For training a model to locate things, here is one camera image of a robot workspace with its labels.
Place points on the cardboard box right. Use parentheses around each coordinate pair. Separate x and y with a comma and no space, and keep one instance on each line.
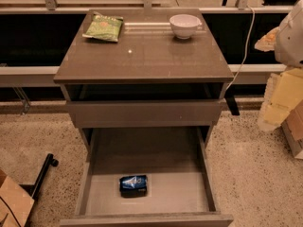
(293,129)

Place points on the cardboard box left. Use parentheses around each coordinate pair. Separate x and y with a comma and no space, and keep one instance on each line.
(15,202)

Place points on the black cart leg with wheel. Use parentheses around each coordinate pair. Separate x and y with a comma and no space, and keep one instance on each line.
(34,189)

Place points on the white bowl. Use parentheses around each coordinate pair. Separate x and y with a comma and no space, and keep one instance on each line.
(184,26)

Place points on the open grey drawer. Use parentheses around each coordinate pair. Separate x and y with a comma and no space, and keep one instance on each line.
(179,190)

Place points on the grey drawer cabinet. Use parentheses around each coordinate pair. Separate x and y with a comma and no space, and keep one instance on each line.
(148,63)

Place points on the cardboard box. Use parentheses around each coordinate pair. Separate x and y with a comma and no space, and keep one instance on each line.
(293,129)
(15,202)

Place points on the blue pepsi can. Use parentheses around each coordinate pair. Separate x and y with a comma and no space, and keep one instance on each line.
(133,186)

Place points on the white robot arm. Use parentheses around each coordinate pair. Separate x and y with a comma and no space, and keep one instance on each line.
(286,40)

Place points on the green chip bag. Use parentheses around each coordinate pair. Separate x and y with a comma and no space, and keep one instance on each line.
(104,28)

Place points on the yellow foam block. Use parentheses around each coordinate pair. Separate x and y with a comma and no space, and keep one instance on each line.
(283,93)

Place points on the closed grey drawer front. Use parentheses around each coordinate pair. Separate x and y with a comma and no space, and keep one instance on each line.
(143,114)

